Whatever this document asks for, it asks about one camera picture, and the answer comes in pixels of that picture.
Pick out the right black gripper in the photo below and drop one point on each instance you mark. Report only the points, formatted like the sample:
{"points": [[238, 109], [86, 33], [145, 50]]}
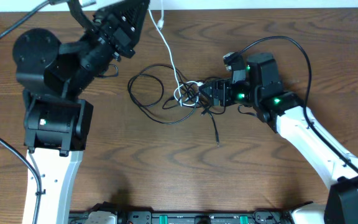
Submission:
{"points": [[224, 85]]}

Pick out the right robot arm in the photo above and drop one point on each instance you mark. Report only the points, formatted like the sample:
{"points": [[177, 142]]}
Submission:
{"points": [[256, 83]]}

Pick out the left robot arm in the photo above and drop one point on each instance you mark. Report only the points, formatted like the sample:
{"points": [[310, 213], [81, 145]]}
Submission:
{"points": [[57, 121]]}

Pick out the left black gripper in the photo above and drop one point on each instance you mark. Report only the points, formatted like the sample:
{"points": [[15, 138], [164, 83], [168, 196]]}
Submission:
{"points": [[112, 23]]}

